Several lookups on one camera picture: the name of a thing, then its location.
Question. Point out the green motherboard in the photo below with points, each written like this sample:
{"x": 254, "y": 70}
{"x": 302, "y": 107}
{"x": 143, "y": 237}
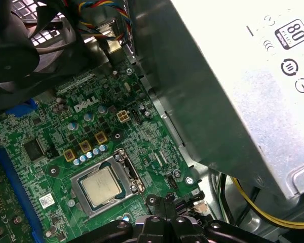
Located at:
{"x": 147, "y": 131}

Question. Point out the black PC case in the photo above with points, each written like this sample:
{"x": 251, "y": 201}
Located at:
{"x": 207, "y": 182}

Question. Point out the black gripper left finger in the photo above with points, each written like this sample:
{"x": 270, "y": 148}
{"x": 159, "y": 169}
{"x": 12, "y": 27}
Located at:
{"x": 154, "y": 230}

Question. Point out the blue expansion slot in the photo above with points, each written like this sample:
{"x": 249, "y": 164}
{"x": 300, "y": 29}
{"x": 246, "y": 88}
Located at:
{"x": 17, "y": 182}

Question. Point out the CPU socket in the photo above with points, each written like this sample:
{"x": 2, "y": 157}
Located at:
{"x": 133, "y": 187}

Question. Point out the metal socket cover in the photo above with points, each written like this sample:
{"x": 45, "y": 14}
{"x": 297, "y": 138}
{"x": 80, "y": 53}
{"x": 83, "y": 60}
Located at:
{"x": 91, "y": 171}

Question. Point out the black case fan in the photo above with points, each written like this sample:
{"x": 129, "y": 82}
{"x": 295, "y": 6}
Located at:
{"x": 15, "y": 63}

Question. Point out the silver CPU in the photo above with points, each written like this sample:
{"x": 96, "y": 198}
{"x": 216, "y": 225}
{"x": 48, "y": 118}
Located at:
{"x": 100, "y": 186}

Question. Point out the metal locking lever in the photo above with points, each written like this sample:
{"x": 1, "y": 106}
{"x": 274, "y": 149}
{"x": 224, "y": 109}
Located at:
{"x": 138, "y": 178}

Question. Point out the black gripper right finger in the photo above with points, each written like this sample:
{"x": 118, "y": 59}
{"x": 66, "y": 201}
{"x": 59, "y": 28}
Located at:
{"x": 185, "y": 230}

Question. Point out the grey power supply unit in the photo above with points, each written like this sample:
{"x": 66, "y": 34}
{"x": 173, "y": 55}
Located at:
{"x": 256, "y": 101}

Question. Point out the blue VGA connector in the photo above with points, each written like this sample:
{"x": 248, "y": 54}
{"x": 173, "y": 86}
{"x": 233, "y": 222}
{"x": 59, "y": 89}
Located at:
{"x": 22, "y": 108}

